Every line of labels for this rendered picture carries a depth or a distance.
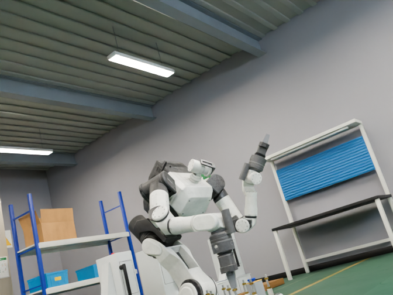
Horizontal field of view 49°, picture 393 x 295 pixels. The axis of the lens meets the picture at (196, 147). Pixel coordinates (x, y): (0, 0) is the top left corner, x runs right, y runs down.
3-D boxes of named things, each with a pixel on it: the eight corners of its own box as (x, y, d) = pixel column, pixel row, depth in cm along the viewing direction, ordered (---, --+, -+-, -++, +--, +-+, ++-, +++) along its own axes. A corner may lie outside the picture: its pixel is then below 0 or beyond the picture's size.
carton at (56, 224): (20, 251, 662) (15, 219, 675) (58, 246, 719) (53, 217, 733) (41, 242, 634) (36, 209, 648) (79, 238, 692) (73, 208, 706)
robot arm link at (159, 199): (143, 225, 181) (143, 192, 200) (159, 244, 188) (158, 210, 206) (166, 214, 179) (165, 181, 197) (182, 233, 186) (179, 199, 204)
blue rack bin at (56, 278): (28, 294, 641) (26, 280, 647) (50, 290, 672) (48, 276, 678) (48, 288, 615) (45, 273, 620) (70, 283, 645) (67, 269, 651)
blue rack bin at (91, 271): (77, 284, 712) (75, 271, 718) (96, 279, 741) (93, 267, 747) (95, 277, 683) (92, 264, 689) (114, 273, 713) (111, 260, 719)
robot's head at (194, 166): (184, 171, 224) (192, 157, 222) (201, 177, 228) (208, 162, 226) (188, 177, 219) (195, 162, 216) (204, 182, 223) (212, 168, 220)
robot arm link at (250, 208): (255, 197, 230) (254, 233, 229) (259, 196, 239) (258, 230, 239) (235, 196, 233) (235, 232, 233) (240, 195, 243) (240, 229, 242)
